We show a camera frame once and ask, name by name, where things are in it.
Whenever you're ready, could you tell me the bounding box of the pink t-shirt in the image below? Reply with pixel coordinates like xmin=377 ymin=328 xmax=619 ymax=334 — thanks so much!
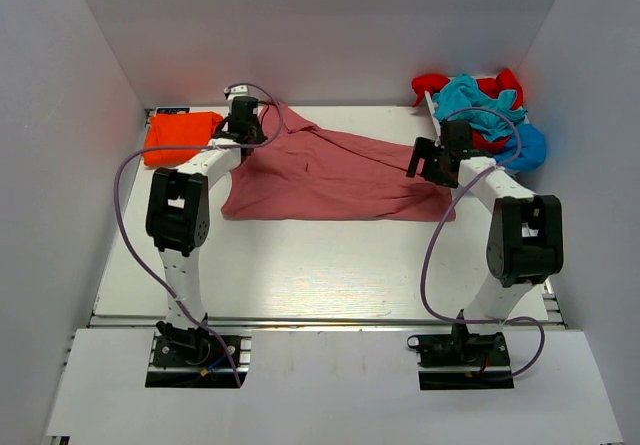
xmin=221 ymin=106 xmax=452 ymax=222

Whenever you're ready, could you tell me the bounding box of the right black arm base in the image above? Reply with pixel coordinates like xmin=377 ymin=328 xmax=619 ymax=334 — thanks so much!
xmin=407 ymin=333 xmax=514 ymax=391

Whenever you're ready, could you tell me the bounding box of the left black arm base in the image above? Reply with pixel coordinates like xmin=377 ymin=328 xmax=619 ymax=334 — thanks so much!
xmin=145 ymin=332 xmax=251 ymax=389

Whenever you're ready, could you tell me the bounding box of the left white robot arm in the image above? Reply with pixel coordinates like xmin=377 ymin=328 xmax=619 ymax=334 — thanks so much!
xmin=145 ymin=94 xmax=267 ymax=331

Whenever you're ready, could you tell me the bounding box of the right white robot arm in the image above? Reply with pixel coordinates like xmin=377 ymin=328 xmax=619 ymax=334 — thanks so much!
xmin=407 ymin=120 xmax=564 ymax=335

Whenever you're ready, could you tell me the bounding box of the white plastic bin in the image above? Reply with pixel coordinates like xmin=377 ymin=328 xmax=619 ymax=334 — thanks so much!
xmin=430 ymin=69 xmax=547 ymax=173

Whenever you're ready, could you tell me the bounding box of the teal crumpled t-shirt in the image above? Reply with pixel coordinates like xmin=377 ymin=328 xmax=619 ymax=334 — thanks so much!
xmin=432 ymin=70 xmax=527 ymax=142

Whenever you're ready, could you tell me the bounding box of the folded orange t-shirt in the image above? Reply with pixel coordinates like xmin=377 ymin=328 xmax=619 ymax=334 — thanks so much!
xmin=143 ymin=112 xmax=224 ymax=168

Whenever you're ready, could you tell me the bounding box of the blue crumpled t-shirt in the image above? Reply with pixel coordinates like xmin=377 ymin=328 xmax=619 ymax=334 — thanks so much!
xmin=494 ymin=123 xmax=547 ymax=174

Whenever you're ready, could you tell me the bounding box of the red crumpled t-shirt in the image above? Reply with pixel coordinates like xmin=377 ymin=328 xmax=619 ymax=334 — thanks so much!
xmin=411 ymin=68 xmax=523 ymax=154

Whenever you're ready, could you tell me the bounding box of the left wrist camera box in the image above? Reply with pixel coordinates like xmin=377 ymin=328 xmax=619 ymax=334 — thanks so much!
xmin=223 ymin=84 xmax=251 ymax=102

